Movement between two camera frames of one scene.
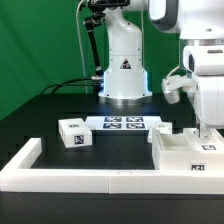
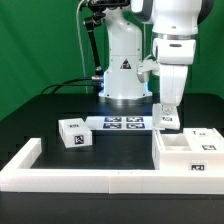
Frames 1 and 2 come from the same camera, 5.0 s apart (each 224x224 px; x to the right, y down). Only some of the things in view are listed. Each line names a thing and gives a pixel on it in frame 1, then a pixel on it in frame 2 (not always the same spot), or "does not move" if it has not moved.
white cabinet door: [208, 141] does not move
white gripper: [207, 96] → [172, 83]
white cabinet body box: [172, 152] does not move
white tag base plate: [122, 123] does not move
